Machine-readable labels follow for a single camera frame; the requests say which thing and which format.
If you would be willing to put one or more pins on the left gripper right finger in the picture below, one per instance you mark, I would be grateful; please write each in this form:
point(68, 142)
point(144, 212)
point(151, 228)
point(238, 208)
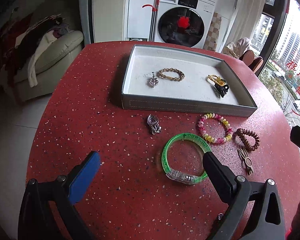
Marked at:
point(223, 179)

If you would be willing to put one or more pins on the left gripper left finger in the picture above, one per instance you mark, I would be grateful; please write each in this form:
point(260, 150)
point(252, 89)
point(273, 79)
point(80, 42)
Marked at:
point(82, 175)

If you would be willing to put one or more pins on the bronze hair clip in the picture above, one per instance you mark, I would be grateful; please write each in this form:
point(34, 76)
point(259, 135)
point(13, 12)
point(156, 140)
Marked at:
point(243, 154)

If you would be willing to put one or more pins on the green translucent bangle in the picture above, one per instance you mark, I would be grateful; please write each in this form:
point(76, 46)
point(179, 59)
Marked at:
point(182, 158)

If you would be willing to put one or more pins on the black hair claw clip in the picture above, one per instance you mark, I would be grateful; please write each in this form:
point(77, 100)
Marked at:
point(222, 87)

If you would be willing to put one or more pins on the grey jewelry tray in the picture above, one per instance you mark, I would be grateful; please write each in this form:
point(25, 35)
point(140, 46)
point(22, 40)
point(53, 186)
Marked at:
point(183, 83)

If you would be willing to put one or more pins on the brown chair near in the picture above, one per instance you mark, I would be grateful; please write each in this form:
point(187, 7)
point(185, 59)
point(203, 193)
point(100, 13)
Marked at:
point(256, 64)

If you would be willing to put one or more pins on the brown chair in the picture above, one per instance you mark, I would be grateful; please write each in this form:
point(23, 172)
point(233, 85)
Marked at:
point(256, 64)
point(248, 57)

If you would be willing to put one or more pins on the brown chair far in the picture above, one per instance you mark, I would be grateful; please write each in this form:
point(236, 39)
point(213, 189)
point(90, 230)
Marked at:
point(248, 57)

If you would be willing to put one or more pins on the yellow flower keyring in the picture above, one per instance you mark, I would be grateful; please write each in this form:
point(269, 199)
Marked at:
point(217, 80)

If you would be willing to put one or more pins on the beige sofa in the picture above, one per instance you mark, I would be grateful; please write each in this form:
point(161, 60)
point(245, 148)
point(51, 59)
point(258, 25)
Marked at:
point(50, 67)

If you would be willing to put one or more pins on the silver heart pendant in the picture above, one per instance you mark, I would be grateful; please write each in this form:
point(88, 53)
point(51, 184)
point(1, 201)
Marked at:
point(153, 81)

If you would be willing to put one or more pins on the checkered towel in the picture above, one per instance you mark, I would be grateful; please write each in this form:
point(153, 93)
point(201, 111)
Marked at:
point(213, 33)

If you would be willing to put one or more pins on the pile of clothes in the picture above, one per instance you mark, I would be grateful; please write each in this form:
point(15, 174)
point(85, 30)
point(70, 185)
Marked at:
point(19, 44)

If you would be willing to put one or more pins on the white washing machine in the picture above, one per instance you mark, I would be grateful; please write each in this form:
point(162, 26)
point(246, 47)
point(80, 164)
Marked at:
point(184, 22)

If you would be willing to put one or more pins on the white cabinet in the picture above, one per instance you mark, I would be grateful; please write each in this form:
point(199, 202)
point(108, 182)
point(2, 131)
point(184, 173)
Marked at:
point(117, 20)

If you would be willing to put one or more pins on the red-handled mop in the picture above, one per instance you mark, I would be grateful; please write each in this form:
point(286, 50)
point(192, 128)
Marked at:
point(155, 9)

